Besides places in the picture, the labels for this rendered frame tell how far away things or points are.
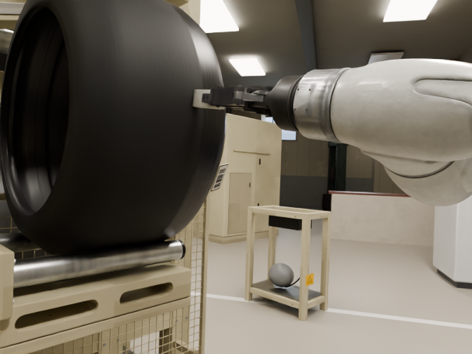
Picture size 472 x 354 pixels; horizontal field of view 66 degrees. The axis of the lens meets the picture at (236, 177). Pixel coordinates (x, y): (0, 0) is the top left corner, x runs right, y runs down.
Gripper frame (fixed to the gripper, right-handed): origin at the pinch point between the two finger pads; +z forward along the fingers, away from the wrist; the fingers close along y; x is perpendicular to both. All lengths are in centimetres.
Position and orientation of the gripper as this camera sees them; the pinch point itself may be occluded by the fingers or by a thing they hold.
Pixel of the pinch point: (208, 99)
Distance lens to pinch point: 64.0
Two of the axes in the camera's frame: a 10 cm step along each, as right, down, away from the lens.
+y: -6.9, -0.2, -7.2
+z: -7.0, -1.8, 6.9
